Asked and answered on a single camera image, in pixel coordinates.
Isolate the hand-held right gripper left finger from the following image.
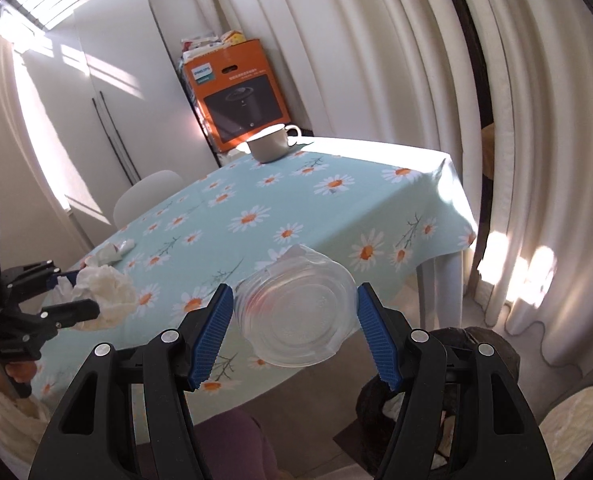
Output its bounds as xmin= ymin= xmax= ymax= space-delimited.
xmin=29 ymin=283 xmax=235 ymax=480

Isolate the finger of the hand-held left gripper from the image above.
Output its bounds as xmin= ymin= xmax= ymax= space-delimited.
xmin=4 ymin=260 xmax=80 ymax=303
xmin=19 ymin=300 xmax=100 ymax=341

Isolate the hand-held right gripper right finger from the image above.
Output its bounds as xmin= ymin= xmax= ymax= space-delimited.
xmin=356 ymin=282 xmax=547 ymax=480

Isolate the white paper cup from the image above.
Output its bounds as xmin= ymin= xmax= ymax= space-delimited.
xmin=56 ymin=265 xmax=140 ymax=332

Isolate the clear plastic container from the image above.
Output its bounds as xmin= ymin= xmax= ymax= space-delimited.
xmin=232 ymin=244 xmax=359 ymax=368

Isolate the person's left forearm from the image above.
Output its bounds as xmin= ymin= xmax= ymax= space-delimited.
xmin=0 ymin=360 xmax=52 ymax=466

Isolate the person's left hand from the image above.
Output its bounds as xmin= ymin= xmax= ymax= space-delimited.
xmin=0 ymin=359 xmax=38 ymax=395

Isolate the white table leg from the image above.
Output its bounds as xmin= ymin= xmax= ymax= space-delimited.
xmin=416 ymin=252 xmax=464 ymax=331

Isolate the person's leg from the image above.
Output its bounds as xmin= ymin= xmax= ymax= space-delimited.
xmin=194 ymin=407 xmax=282 ymax=480

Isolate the white chair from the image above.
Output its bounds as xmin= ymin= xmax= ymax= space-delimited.
xmin=113 ymin=170 xmax=184 ymax=228

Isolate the daisy print tablecloth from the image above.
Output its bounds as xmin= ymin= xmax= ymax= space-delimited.
xmin=29 ymin=137 xmax=477 ymax=416

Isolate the white mug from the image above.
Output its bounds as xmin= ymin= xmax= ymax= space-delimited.
xmin=246 ymin=124 xmax=302 ymax=165

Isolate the cream fluffy cloth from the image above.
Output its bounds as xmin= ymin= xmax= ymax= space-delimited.
xmin=539 ymin=385 xmax=593 ymax=480

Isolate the white wardrobe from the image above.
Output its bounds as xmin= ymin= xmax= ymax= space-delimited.
xmin=6 ymin=0 xmax=217 ymax=231

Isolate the orange cardboard box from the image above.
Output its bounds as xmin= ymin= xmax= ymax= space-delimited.
xmin=184 ymin=38 xmax=292 ymax=155

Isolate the white curtain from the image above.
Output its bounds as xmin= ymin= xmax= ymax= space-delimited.
xmin=186 ymin=0 xmax=593 ymax=361

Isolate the pile of assorted packages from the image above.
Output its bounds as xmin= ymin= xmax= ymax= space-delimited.
xmin=180 ymin=30 xmax=247 ymax=61

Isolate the black wardrobe handle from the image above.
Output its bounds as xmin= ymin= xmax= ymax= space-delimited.
xmin=99 ymin=91 xmax=140 ymax=183
xmin=92 ymin=99 xmax=130 ymax=188

